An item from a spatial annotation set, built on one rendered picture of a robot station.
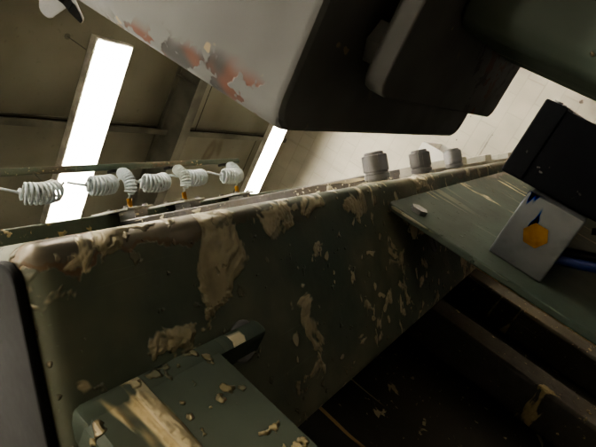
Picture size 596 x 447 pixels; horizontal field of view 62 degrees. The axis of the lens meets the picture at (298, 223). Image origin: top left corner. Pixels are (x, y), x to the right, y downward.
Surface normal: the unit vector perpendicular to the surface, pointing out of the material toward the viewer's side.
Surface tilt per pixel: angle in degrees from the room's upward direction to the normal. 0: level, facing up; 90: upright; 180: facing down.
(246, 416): 90
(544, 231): 90
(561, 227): 90
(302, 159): 90
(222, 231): 140
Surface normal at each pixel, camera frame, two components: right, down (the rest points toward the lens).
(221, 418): 0.40, -0.83
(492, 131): -0.52, 0.11
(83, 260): 0.83, -0.11
